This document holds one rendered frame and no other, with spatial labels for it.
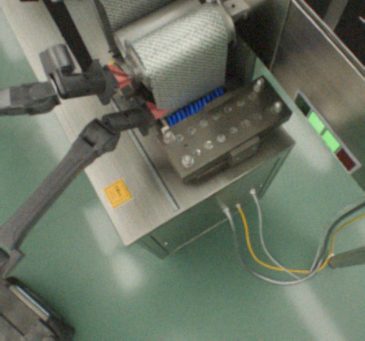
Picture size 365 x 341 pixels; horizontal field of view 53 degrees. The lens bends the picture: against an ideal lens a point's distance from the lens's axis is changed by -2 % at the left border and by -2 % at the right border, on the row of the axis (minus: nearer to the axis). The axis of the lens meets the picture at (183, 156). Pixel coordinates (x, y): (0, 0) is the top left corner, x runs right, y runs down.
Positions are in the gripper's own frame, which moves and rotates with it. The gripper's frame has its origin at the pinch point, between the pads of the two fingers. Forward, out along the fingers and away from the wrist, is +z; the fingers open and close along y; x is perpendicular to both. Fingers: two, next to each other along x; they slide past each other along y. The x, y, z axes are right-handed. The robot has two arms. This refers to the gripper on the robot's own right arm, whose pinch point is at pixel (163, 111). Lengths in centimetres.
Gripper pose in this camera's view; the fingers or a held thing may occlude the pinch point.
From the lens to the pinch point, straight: 114.2
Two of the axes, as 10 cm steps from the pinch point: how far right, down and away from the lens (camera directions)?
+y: 5.1, 8.0, -3.1
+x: 3.8, -5.4, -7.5
